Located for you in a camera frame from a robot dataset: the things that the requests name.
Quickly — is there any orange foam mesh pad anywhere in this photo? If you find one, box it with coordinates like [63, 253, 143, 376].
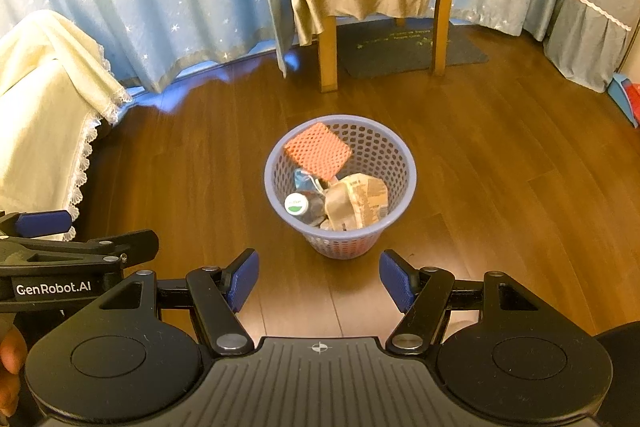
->
[283, 122, 352, 184]

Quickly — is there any grey curtain with lace trim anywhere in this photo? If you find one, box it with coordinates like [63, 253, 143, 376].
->
[542, 0, 640, 94]

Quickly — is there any blue dustpan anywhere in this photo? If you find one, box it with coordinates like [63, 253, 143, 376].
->
[606, 74, 640, 128]

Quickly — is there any lavender plastic mesh basket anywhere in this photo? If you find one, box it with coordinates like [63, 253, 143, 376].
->
[264, 114, 418, 260]

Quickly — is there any person's left hand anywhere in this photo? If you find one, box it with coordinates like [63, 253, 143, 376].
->
[0, 326, 28, 419]

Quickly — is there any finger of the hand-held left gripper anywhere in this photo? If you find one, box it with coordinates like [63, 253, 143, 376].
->
[0, 229, 160, 268]
[0, 209, 76, 242]

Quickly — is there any cream lace-edged cloth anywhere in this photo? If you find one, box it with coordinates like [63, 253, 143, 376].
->
[0, 9, 133, 238]

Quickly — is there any dark grey door mat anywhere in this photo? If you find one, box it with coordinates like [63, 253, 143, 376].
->
[336, 24, 490, 80]

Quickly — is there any blue face mask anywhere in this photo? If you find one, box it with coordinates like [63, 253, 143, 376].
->
[293, 168, 322, 194]

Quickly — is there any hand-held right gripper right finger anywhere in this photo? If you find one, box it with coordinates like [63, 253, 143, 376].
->
[378, 249, 541, 355]

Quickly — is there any wooden chair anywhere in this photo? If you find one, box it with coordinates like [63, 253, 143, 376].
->
[287, 0, 491, 95]

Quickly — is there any crumpled brown paper packet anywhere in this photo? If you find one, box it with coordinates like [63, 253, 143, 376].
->
[320, 173, 390, 232]

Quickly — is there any clear bottle with green label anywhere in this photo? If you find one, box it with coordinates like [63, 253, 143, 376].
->
[283, 191, 328, 228]

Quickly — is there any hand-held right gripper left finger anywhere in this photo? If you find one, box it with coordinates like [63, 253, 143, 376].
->
[97, 248, 261, 357]

